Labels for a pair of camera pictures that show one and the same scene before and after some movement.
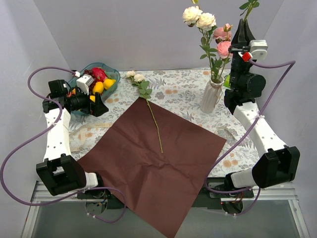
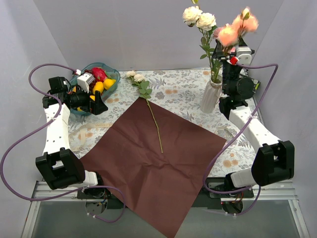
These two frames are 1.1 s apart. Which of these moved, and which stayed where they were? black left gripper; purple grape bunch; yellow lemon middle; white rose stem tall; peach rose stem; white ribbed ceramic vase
Moved: peach rose stem
Stayed: white rose stem tall; black left gripper; purple grape bunch; yellow lemon middle; white ribbed ceramic vase
